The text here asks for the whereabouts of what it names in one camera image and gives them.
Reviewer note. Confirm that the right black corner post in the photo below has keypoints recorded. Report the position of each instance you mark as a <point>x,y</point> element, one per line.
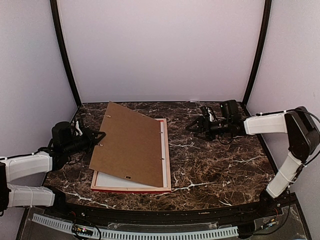
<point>259,51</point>

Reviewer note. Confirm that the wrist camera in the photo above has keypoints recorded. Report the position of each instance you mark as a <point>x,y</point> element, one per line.
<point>229,110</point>
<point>65,130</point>

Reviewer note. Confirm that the black corner post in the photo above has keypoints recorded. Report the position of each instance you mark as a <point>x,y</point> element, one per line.
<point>259,51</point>
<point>63,51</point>

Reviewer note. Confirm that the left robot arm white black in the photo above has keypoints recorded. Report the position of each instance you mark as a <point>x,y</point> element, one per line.
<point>46,159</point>

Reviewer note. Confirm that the cat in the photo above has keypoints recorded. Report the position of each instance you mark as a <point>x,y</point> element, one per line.
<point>112,182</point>

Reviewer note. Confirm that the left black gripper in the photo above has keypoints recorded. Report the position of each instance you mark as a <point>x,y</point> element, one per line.
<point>91,139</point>

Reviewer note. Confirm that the red wooden picture frame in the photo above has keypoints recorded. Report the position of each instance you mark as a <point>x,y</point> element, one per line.
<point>167,160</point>

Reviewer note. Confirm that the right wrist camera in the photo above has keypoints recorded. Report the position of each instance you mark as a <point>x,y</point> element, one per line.
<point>229,110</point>

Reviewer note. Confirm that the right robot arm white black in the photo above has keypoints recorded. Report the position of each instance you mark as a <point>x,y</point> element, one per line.
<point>295,130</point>

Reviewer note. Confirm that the brown frame backing board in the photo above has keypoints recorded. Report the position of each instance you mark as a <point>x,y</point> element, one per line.
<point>132,147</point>

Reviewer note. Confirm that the white slotted cable duct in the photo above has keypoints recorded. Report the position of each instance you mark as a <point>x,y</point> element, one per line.
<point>87,232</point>

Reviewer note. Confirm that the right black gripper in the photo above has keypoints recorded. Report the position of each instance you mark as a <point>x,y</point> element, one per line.
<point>202,122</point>

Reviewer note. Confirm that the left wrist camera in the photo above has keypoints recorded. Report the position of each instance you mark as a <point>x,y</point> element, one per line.
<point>65,130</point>

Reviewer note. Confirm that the black front rail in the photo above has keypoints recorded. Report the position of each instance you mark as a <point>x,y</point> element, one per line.
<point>234,215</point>

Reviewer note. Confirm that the left black corner post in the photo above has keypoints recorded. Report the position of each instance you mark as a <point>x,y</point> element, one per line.
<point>63,51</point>

